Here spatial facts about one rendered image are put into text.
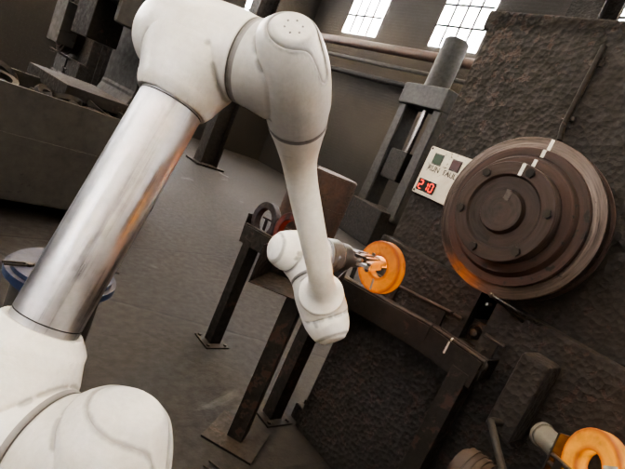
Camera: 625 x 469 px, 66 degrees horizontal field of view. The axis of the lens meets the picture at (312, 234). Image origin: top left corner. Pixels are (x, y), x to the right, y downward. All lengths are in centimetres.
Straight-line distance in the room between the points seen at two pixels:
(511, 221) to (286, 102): 83
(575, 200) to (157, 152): 105
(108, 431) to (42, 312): 20
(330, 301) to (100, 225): 53
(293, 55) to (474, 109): 123
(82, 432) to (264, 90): 50
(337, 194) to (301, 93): 353
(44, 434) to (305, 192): 55
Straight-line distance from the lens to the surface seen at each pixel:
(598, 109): 168
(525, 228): 140
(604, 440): 122
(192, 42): 76
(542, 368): 143
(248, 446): 190
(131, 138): 75
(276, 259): 114
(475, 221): 146
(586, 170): 146
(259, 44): 70
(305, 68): 69
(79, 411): 69
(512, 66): 185
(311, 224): 94
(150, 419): 69
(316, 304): 106
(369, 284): 145
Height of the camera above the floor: 109
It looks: 10 degrees down
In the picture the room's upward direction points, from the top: 23 degrees clockwise
